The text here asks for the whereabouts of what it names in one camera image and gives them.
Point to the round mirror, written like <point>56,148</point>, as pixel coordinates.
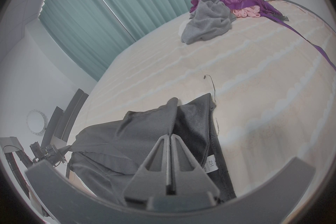
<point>35,123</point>

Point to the dark grey dressing table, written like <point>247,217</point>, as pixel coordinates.
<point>53,123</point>

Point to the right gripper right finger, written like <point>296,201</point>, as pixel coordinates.
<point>189,170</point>

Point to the grey garment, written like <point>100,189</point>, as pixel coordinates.
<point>207,20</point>

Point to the dark grey chest of drawers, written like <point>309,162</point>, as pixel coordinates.
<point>74,112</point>

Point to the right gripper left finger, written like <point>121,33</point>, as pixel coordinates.
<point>152,170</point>

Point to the black T-shirt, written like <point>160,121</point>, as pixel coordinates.
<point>105,139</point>

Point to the pink garment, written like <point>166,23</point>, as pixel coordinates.
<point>244,13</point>

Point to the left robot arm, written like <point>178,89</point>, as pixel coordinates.
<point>48,152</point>

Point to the bed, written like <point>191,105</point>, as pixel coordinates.
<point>249,86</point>

